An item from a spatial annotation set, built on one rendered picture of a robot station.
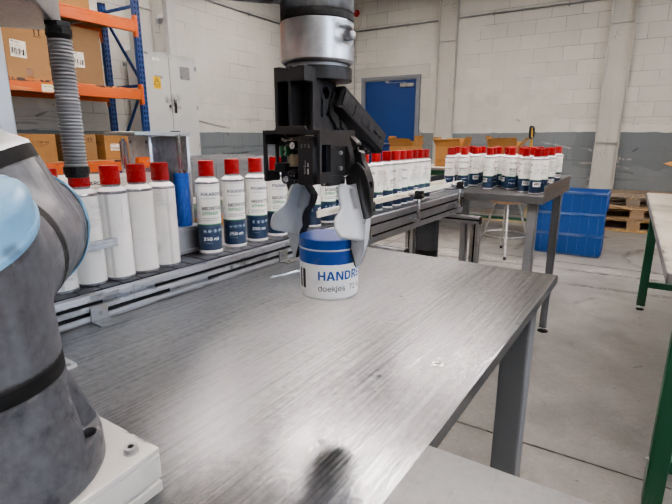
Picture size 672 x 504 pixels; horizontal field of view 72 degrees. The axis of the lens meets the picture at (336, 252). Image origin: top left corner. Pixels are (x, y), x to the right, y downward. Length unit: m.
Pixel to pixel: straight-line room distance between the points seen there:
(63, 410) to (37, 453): 0.03
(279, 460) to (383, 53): 8.52
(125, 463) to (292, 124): 0.34
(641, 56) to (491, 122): 2.07
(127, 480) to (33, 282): 0.18
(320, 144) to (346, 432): 0.30
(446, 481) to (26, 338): 0.36
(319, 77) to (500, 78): 7.64
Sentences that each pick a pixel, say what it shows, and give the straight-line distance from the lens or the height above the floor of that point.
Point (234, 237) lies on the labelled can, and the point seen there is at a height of 0.91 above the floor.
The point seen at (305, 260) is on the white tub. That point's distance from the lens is 0.53.
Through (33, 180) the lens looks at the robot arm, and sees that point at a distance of 0.50.
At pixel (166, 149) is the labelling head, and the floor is 1.11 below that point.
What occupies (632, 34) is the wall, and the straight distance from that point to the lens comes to 7.90.
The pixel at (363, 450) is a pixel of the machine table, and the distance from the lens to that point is 0.51.
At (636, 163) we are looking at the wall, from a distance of 7.84.
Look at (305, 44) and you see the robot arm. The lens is 0.49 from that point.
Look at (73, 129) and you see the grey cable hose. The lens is 0.78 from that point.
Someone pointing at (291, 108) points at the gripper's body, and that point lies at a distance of 0.48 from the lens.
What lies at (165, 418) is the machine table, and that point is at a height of 0.83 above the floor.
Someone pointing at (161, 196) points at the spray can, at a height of 1.02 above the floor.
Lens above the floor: 1.13
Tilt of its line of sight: 14 degrees down
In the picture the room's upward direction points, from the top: straight up
